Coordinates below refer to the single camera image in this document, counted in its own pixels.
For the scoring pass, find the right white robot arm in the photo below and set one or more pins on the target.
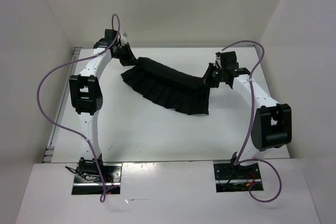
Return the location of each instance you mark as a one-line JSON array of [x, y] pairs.
[[270, 125]]

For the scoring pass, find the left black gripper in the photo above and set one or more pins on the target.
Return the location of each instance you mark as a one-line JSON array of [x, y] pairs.
[[129, 59]]

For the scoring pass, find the aluminium table edge rail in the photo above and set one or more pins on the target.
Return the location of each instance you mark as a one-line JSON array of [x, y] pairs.
[[50, 148]]

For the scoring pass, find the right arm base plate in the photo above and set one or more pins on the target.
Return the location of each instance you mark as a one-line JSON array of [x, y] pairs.
[[230, 178]]

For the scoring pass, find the black pleated skirt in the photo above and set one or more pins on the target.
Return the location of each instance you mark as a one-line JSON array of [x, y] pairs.
[[167, 87]]

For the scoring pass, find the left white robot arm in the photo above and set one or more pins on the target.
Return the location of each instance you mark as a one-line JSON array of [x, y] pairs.
[[87, 99]]

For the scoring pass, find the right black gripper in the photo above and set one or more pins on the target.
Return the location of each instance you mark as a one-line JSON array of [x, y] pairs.
[[207, 78]]

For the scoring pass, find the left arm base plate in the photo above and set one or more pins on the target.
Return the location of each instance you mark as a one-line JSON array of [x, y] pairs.
[[92, 184]]

